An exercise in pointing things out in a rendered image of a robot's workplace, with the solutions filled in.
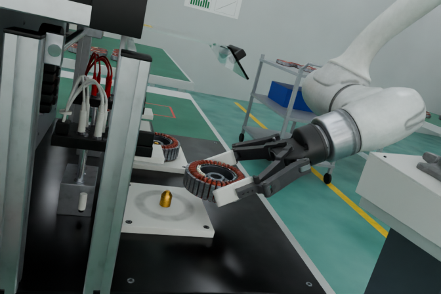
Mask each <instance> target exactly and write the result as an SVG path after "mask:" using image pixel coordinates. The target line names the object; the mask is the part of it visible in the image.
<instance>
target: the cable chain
mask: <svg viewBox="0 0 441 294"><path fill-rule="evenodd" d="M39 32H43V33H46V32H56V33H61V34H64V28H63V27H62V26H57V25H53V24H48V23H42V24H41V26H40V28H39ZM60 71H61V68H59V66H55V65H52V64H45V63H44V69H43V81H42V88H41V100H40V107H39V115H41V116H43V115H44V114H45V113H50V111H51V110H52V106H53V105H55V104H56V103H57V99H58V97H57V94H58V84H59V82H60V78H59V77H58V76H59V75H60Z"/></svg>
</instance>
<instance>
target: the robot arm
mask: <svg viewBox="0 0 441 294"><path fill-rule="evenodd" d="M440 4H441V0H397V1H396V2H394V3H393V4H392V5H391V6H390V7H389V8H388V9H386V10H385V11H384V12H382V13H381V14H380V15H379V16H378V17H377V18H376V19H375V20H373V21H372V22H371V23H370V24H369V25H368V26H367V27H366V28H365V29H364V30H363V31H362V32H361V33H360V34H359V35H358V36H357V37H356V39H355V40H354V41H353V42H352V43H351V44H350V46H349V47H348V48H347V50H346V51H345V52H344V53H343V54H342V55H341V56H338V57H337V58H333V59H329V61H328V62H327V63H326V64H325V65H324V66H323V67H321V68H318V69H316V70H314V71H313V72H311V73H309V74H308V75H307V76H306V78H305V79H304V81H303V84H302V96H303V99H304V101H305V103H306V105H307V106H308V107H309V108H310V109H311V110H312V111H313V112H314V113H315V114H316V115H317V117H315V118H314V119H313V120H312V121H311V123H309V124H307V125H303V126H302V127H298V128H296V129H294V130H293V134H292V136H291V138H287V139H281V138H280V134H279V133H276V134H274V135H271V136H267V137H263V138H257V139H253V140H247V141H243V142H237V143H234V144H232V149H231V150H230V151H227V152H225V153H222V154H219V155H216V156H213V157H210V158H207V159H204V160H212V161H217V163H218V162H219V161H220V162H221V163H225V164H229V165H235V164H237V163H238V161H244V160H254V159H267V160H268V161H273V162H272V163H271V164H270V165H269V166H268V167H267V168H266V169H265V170H264V171H263V172H261V173H260V174H259V175H258V176H255V175H253V177H252V176H250V177H247V178H244V179H242V180H239V181H237V182H234V183H232V184H229V185H226V186H223V187H222V188H218V189H216V190H213V195H214V198H215V201H216V204H217V207H220V206H223V205H226V204H228V203H231V202H233V201H236V200H238V199H241V198H245V197H247V196H250V195H252V194H255V193H258V194H264V196H265V197H266V198H269V197H271V196H273V195H274V194H275V193H277V192H279V191H280V190H281V189H283V188H285V187H286V186H287V185H289V184H291V183H292V182H293V181H295V180H297V179H298V178H299V177H301V176H303V175H307V174H309V173H311V172H312V171H311V166H313V165H316V164H318V163H321V162H323V161H328V162H334V161H337V160H340V159H343V158H345V157H348V156H353V155H354V154H356V153H359V152H369V151H373V150H378V149H380V148H384V147H386V146H389V145H391V144H394V143H396V142H398V141H400V140H402V139H404V138H406V137H408V136H409V135H411V134H412V133H414V132H415V131H416V130H418V129H419V128H420V127H421V126H422V125H423V124H424V122H425V117H426V107H425V103H424V101H423V99H422V97H421V95H420V94H419V93H418V92H417V91H416V90H414V89H410V88H405V87H389V88H386V89H383V88H381V87H369V85H370V83H371V78H370V76H369V67H370V64H371V61H372V60H373V58H374V56H375V55H376V54H377V52H378V51H379V50H380V49H381V47H382V46H383V45H385V44H386V43H387V42H388V41H390V40H391V39H392V38H393V37H395V36H396V35H398V34H399V33H400V32H402V31H403V30H405V29H406V28H407V27H409V26H410V25H412V24H413V23H414V22H416V21H417V20H418V19H420V18H422V17H423V16H424V15H426V14H427V13H429V12H430V11H431V10H433V9H434V8H436V7H437V6H438V5H440ZM422 157H423V159H424V160H425V161H426V162H427V163H422V162H419V163H418V164H417V167H416V168H418V169H419V170H421V171H423V172H425V173H427V174H429V175H430V176H432V177H434V178H435V179H437V180H439V181H440V182H441V156H438V155H436V154H433V153H430V152H425V153H424V154H423V156H422ZM270 185H271V188H270Z"/></svg>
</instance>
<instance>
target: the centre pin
mask: <svg viewBox="0 0 441 294"><path fill-rule="evenodd" d="M172 197H173V196H172V194H171V192H170V190H165V191H164V192H163V193H162V194H161V199H160V203H159V204H160V205H161V206H162V207H170V205H171V200H172Z"/></svg>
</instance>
